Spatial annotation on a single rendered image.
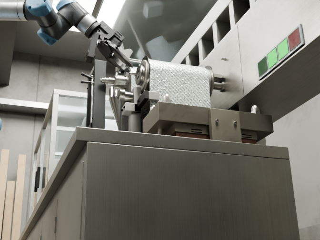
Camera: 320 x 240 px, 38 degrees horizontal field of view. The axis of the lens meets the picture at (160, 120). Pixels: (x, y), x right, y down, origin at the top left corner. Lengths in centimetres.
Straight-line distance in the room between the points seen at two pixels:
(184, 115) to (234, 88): 39
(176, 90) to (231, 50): 29
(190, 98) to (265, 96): 27
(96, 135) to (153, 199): 23
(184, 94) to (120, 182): 57
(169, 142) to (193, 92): 44
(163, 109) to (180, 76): 33
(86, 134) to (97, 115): 68
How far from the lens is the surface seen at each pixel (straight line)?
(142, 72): 170
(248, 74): 168
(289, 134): 349
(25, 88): 525
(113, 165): 124
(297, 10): 150
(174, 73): 171
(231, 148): 139
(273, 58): 155
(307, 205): 328
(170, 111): 141
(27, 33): 508
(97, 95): 196
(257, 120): 154
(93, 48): 173
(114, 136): 126
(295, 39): 146
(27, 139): 503
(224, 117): 146
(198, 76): 175
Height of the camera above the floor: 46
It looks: 22 degrees up
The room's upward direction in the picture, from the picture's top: 1 degrees counter-clockwise
